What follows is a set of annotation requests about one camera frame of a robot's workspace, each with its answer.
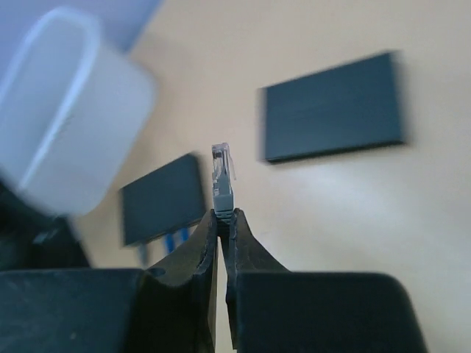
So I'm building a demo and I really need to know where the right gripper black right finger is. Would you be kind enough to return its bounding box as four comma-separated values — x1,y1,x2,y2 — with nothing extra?
220,209,427,352

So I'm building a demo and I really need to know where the light blue ethernet cable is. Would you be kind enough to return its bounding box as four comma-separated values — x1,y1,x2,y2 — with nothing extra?
161,227,192,258

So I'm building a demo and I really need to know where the white plastic basket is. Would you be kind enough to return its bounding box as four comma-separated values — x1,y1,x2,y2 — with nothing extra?
1,7,157,215

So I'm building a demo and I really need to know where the black network switch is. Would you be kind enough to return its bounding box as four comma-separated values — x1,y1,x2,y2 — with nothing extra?
121,153,207,246
261,51,406,164

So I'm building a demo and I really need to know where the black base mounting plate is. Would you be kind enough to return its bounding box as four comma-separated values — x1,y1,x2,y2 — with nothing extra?
1,183,91,271

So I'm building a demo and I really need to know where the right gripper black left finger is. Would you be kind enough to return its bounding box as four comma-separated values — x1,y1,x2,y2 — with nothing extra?
128,210,218,352

